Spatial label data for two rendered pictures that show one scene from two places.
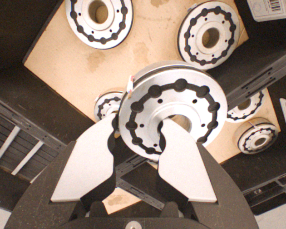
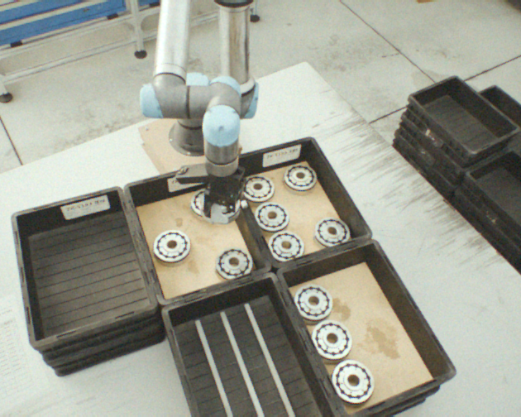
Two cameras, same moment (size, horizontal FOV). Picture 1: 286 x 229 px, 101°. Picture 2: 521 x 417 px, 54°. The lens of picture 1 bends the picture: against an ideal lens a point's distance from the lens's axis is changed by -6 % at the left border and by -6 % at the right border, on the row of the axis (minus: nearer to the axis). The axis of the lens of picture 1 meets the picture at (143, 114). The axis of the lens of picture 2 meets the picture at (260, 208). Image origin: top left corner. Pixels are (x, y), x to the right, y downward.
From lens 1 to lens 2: 1.27 m
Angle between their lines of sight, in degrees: 51
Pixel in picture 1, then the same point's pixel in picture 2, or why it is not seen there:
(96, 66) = (196, 268)
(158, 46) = (202, 230)
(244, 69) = not seen: hidden behind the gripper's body
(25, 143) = (234, 381)
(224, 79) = not seen: hidden behind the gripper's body
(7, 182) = not seen: outside the picture
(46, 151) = (254, 366)
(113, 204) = (394, 350)
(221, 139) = (298, 203)
